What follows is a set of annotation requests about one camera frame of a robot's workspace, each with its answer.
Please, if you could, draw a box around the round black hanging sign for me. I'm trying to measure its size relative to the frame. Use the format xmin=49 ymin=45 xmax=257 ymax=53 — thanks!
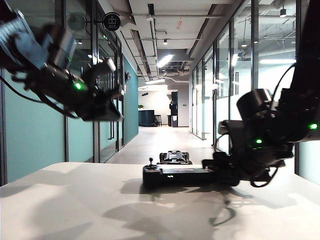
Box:
xmin=102 ymin=11 xmax=122 ymax=31

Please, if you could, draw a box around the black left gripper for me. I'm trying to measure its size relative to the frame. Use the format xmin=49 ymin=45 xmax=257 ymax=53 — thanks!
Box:
xmin=72 ymin=61 xmax=125 ymax=122

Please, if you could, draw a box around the white linear office light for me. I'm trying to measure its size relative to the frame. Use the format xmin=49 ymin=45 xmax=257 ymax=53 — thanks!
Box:
xmin=259 ymin=59 xmax=296 ymax=65

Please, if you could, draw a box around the black remote control with joysticks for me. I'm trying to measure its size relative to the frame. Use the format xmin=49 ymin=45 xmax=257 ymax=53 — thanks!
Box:
xmin=142 ymin=157 xmax=241 ymax=190

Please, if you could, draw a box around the dark bar counter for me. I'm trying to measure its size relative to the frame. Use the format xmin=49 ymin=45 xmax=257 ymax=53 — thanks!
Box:
xmin=138 ymin=109 xmax=156 ymax=127

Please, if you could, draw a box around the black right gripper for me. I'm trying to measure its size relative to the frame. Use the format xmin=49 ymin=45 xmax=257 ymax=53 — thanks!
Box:
xmin=201 ymin=112 xmax=295 ymax=187

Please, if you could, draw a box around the long vertical door handle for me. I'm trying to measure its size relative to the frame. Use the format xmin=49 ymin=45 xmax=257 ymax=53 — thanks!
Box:
xmin=107 ymin=120 xmax=115 ymax=140

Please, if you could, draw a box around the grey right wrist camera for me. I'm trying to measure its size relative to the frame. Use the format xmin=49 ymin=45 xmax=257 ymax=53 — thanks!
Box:
xmin=217 ymin=120 xmax=232 ymax=137

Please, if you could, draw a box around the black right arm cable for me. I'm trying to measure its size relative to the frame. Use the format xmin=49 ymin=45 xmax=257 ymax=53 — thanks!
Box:
xmin=271 ymin=63 xmax=296 ymax=102

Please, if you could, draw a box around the black quadruped robot dog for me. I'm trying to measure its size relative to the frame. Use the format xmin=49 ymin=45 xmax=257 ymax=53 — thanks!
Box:
xmin=156 ymin=150 xmax=194 ymax=165

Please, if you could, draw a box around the long linear ceiling light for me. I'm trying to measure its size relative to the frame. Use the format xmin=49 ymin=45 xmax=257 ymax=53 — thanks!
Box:
xmin=157 ymin=54 xmax=174 ymax=68

